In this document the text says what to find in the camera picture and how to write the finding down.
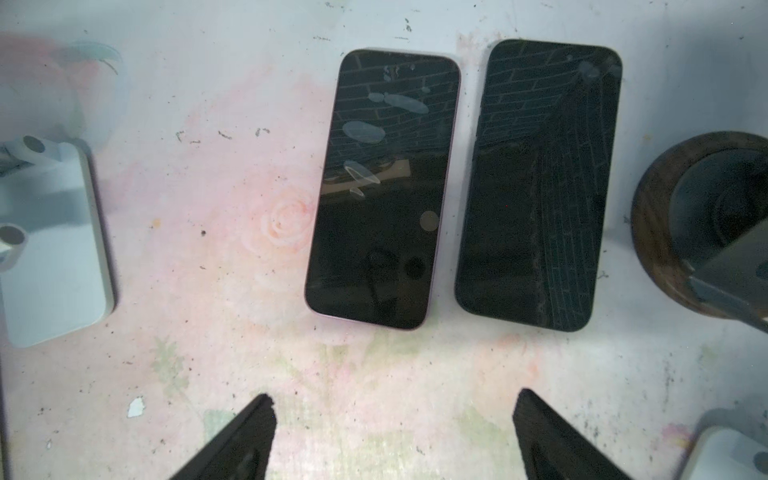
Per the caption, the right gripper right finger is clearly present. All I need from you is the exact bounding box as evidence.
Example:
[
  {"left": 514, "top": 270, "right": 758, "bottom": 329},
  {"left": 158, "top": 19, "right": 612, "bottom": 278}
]
[{"left": 512, "top": 389, "right": 629, "bottom": 480}]

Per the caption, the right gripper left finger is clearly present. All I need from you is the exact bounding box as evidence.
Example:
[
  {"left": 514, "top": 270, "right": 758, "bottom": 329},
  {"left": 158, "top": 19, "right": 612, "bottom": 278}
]
[{"left": 172, "top": 393, "right": 277, "bottom": 480}]

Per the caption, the phone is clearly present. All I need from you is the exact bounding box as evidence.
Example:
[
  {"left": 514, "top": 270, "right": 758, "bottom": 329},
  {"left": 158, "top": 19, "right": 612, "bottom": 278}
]
[
  {"left": 304, "top": 49, "right": 461, "bottom": 330},
  {"left": 454, "top": 40, "right": 623, "bottom": 332}
]

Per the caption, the white phone stand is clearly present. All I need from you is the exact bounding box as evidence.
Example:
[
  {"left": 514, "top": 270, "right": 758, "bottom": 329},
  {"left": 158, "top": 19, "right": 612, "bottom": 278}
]
[
  {"left": 1, "top": 135, "right": 115, "bottom": 348},
  {"left": 680, "top": 426, "right": 767, "bottom": 480}
]

